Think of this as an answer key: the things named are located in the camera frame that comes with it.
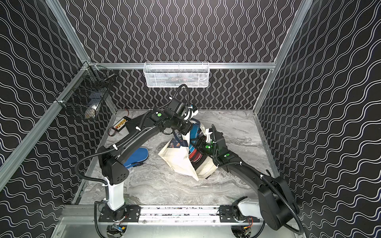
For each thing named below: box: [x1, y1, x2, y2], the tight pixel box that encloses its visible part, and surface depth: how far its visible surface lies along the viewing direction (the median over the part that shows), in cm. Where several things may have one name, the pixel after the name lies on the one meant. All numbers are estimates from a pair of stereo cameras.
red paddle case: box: [188, 148, 203, 163], surface depth 84 cm
